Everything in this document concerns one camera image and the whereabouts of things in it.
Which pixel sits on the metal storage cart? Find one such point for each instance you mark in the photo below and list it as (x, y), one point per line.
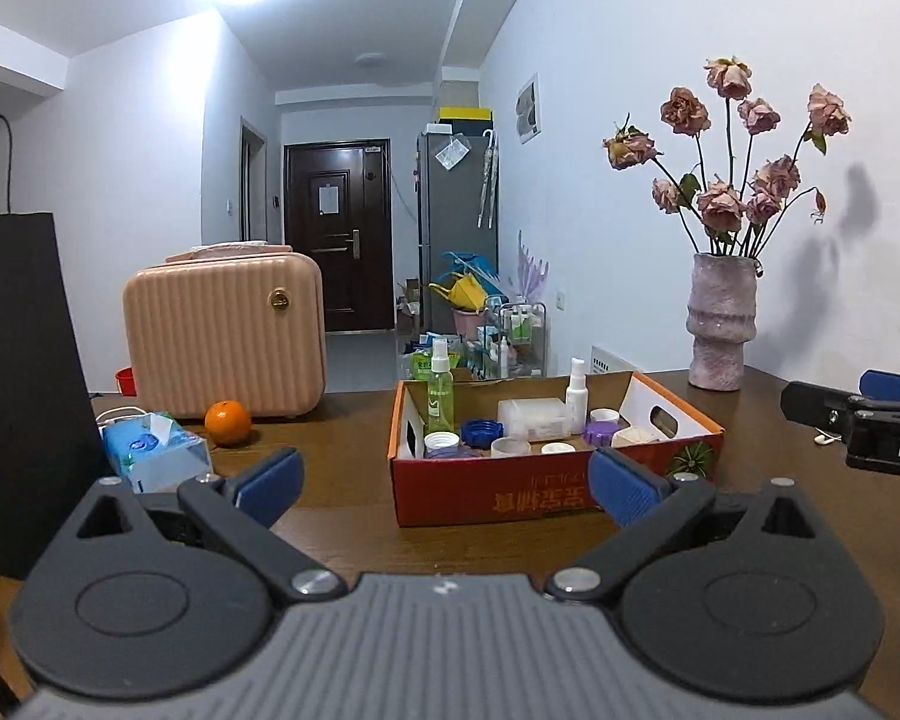
(521, 330)

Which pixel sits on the white spray bottle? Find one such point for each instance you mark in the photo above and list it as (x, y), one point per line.
(576, 401)

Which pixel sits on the open cartons by door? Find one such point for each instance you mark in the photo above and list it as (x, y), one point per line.
(407, 307)

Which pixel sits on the white round cup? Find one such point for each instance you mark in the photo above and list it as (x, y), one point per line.
(510, 447)

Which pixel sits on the clear plastic case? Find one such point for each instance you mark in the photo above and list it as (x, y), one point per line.
(532, 418)

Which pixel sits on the grey side door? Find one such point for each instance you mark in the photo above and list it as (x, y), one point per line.
(253, 180)

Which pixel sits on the green spray bottle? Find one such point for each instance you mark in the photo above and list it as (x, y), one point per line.
(440, 397)

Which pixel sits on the grey refrigerator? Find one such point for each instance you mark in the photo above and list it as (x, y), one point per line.
(450, 210)

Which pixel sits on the yellow and black box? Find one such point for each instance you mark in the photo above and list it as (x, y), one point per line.
(465, 116)

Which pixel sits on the white flat panel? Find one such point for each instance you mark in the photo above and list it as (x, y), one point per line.
(607, 360)

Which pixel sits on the black paper bag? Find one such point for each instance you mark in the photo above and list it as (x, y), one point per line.
(22, 390)

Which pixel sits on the purple jar with white lid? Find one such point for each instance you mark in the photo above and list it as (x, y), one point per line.
(601, 427)

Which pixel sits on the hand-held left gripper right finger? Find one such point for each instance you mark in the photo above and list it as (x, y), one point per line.
(622, 487)

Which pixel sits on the purple wall decoration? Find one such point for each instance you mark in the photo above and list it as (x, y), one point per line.
(532, 270)

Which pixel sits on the small white jar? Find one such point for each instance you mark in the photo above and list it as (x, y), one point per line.
(556, 448)

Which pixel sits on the dark brown entrance door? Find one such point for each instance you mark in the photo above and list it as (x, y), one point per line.
(337, 270)

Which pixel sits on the blue tissue pack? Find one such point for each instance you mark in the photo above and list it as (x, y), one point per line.
(157, 450)

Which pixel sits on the blue folding rack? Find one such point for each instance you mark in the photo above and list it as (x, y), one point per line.
(469, 262)

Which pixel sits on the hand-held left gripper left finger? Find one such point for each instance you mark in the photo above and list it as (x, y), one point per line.
(274, 484)

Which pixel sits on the purple jar with white cap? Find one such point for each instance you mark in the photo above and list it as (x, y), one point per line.
(441, 444)

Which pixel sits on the round ceiling fixture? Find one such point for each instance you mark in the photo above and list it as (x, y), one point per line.
(370, 60)

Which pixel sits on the hanging white umbrella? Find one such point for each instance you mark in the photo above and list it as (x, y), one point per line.
(487, 180)

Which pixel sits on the pink ribbed suitcase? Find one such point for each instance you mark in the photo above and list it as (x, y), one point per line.
(217, 337)

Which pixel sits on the dried pink rose bouquet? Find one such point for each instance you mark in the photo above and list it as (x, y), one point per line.
(720, 202)

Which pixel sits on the pink bucket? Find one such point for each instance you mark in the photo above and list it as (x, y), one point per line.
(466, 321)

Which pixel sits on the green and yellow bag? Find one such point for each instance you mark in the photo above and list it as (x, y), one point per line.
(422, 366)

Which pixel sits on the wall poster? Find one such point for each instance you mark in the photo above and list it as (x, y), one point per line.
(528, 109)

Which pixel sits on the pink textured vase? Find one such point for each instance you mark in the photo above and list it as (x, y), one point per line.
(720, 315)

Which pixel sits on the orange fruit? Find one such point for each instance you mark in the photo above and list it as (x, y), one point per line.
(227, 424)

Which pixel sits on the white paper notice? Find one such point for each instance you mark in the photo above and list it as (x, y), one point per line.
(328, 199)

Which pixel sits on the clear plastic bag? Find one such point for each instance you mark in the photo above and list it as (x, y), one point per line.
(451, 152)

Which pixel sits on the blue ridged lid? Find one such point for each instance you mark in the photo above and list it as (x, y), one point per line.
(482, 433)

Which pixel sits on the orange cardboard box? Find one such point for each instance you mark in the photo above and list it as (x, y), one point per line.
(495, 495)

